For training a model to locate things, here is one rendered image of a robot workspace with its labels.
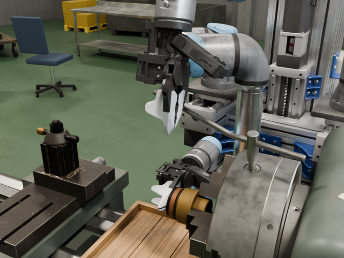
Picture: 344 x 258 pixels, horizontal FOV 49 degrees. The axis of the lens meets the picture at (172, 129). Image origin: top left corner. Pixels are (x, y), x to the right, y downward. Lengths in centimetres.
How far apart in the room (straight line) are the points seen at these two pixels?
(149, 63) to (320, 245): 42
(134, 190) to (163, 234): 182
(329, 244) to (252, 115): 57
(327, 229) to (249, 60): 54
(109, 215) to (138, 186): 173
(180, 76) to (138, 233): 57
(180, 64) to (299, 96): 85
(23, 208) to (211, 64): 72
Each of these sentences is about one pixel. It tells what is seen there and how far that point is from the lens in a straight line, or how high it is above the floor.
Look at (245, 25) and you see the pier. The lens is 875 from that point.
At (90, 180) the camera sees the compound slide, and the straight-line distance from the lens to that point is 113.
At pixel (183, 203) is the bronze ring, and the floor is 111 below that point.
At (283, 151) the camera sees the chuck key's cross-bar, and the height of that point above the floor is 130.
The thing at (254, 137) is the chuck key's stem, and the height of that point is 131.
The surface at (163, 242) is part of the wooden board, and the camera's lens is 110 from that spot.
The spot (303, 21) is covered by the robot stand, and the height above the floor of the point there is 142.
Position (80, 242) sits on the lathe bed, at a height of 84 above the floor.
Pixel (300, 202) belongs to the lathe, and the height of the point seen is 119.
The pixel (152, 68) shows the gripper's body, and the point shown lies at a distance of 71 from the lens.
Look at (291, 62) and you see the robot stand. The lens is 144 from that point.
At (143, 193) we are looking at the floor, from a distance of 289.
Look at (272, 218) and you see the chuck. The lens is 70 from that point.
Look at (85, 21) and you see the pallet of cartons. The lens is 991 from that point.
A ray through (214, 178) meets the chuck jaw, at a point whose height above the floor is 115.
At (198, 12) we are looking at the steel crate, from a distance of 795.
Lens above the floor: 161
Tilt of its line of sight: 24 degrees down
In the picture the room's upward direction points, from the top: straight up
